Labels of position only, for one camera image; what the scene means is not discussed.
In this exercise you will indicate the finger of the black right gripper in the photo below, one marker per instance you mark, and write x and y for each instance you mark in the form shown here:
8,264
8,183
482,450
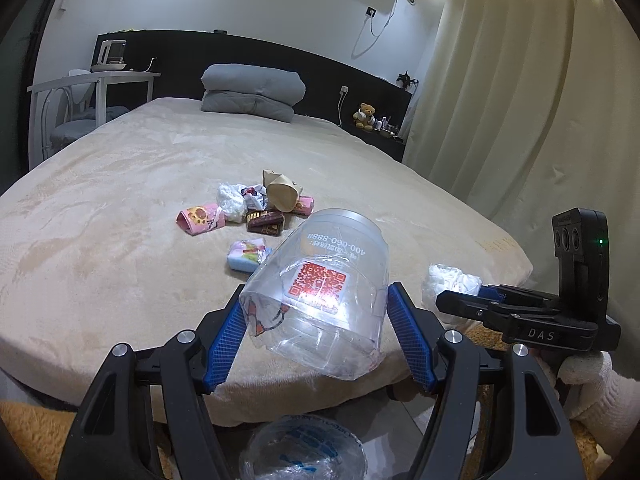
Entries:
511,298
542,329

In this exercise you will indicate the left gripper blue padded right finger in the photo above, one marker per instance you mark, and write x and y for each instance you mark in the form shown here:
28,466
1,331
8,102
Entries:
528,435

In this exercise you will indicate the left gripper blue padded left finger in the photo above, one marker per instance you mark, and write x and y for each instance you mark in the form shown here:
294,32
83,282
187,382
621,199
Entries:
112,435

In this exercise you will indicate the white plastic wrap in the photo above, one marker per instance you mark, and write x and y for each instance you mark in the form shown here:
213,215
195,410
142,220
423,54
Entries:
440,278

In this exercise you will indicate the light blue cartoon packet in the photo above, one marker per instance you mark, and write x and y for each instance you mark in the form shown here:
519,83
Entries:
247,255

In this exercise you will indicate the clear plastic cup QR label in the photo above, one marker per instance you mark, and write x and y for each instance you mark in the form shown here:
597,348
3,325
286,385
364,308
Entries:
320,298

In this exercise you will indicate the pink paw print wrapper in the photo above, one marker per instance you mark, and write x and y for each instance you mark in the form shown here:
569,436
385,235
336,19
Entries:
201,219

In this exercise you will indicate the brown gold snack packet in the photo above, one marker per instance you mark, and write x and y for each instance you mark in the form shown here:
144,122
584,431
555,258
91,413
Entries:
268,222

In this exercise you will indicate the pink small wrapper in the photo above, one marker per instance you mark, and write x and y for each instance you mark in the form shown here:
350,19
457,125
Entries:
304,206

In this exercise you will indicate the crushed brown paper cup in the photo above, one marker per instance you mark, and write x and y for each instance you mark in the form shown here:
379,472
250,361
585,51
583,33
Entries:
282,192

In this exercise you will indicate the trash bin with clear bag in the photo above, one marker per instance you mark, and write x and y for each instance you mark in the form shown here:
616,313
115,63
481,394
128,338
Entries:
303,447

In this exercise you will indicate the white gloved right hand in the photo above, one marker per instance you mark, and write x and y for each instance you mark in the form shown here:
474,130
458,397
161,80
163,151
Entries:
605,402

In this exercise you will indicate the beige bed blanket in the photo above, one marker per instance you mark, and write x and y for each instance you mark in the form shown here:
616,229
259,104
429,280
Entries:
91,254

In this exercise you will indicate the cream curtain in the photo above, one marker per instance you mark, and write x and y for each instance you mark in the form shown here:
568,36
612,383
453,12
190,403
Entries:
529,108

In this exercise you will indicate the white crumpled tissue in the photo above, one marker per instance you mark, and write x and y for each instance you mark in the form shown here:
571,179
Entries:
232,202

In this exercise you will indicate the white blue snack wrapper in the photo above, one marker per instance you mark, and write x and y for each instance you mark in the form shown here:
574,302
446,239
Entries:
255,197

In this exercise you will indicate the small items on nightstand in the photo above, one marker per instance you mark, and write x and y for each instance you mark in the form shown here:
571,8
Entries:
383,127

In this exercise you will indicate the orange fuzzy rug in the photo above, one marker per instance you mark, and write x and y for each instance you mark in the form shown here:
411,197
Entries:
388,425

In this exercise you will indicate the brown teddy bear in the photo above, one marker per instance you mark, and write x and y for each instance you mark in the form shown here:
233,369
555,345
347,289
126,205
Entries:
364,117

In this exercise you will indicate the black headboard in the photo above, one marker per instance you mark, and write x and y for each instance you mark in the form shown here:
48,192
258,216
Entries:
333,90

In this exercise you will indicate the black figurine on headboard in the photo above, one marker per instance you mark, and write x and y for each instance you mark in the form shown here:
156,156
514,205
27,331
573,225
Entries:
406,82

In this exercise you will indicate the folded grey quilt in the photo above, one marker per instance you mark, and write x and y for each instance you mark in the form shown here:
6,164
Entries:
251,90

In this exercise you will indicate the white chair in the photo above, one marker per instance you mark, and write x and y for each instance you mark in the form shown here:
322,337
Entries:
64,115

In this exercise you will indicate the white side table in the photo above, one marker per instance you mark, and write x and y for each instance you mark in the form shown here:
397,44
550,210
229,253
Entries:
102,80

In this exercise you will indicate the white appliance on table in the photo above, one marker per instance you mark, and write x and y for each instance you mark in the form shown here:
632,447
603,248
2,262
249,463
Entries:
111,56

